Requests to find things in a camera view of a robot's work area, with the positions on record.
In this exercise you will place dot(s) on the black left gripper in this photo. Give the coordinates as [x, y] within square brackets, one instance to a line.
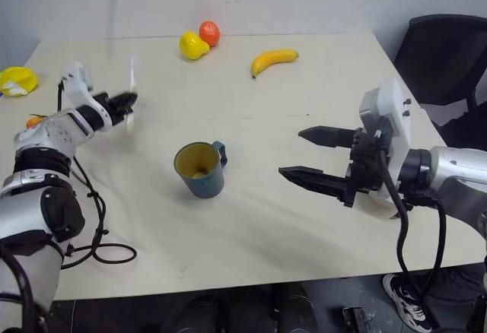
[111, 105]

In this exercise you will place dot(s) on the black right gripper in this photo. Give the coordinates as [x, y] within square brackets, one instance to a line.
[367, 165]

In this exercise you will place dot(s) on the white plastic spoon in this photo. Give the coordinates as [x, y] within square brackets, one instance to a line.
[132, 78]

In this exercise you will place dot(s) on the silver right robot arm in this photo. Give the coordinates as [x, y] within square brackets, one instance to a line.
[452, 181]

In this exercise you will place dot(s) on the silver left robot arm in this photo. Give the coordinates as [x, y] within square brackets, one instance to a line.
[34, 196]

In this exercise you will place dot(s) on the blue mug yellow inside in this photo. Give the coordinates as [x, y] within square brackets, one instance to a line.
[205, 184]

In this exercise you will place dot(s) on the yellow bell pepper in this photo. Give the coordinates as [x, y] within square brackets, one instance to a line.
[192, 46]

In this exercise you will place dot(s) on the small orange fruit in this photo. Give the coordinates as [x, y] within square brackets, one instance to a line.
[34, 121]

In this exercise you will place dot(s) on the orange round fruit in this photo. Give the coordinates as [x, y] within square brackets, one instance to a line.
[210, 32]

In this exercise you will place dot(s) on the yellow crumpled bag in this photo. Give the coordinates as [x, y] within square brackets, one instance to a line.
[17, 80]

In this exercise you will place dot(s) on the yellow banana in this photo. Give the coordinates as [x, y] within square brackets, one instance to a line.
[272, 59]

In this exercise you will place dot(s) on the black chair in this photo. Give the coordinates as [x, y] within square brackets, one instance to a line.
[441, 59]

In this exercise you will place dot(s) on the black and white sneaker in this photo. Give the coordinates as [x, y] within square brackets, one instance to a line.
[405, 299]

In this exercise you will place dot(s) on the dark trouser leg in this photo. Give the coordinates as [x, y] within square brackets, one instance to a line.
[456, 287]

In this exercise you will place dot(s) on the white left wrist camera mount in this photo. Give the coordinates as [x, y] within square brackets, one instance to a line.
[78, 82]

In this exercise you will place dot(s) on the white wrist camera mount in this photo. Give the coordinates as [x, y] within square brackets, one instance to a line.
[78, 82]
[388, 108]

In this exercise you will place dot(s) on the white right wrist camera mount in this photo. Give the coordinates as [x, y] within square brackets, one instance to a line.
[388, 108]

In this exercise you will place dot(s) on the small black metal bracket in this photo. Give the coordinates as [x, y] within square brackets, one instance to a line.
[354, 319]

